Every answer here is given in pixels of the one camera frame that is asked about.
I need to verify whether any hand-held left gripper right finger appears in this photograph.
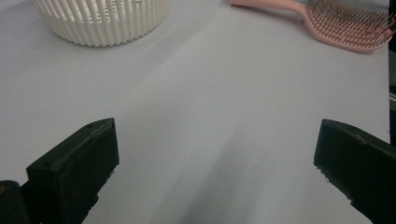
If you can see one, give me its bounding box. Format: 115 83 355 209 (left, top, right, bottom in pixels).
313 119 396 224

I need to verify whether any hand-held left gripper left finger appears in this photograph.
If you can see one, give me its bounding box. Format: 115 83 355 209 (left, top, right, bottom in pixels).
25 118 120 224

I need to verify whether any pink hairbrush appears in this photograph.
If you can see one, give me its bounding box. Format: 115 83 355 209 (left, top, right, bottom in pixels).
230 0 396 53

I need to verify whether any white slatted plastic basket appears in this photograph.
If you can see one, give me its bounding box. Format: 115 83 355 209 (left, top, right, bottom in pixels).
32 0 172 48

